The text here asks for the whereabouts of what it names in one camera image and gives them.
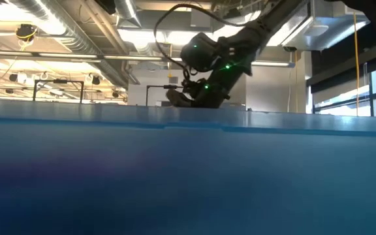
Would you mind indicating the blue plastic supply box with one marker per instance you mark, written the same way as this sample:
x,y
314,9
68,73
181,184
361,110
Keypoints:
x,y
188,179

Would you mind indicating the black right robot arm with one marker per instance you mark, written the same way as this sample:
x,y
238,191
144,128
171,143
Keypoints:
x,y
233,72

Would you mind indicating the long linear ceiling light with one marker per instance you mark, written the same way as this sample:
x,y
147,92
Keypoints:
x,y
60,55
273,64

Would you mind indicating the white ceiling unit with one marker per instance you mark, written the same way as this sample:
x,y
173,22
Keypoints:
x,y
331,32

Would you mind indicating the large window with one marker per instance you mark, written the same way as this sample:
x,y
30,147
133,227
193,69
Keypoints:
x,y
348,107

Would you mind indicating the narrow black background frame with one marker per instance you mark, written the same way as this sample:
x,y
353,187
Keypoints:
x,y
157,86

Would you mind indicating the silver ventilation duct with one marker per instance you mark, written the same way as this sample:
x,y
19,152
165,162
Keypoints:
x,y
73,32

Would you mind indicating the wide black background frame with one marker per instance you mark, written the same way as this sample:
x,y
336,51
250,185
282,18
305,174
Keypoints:
x,y
57,81

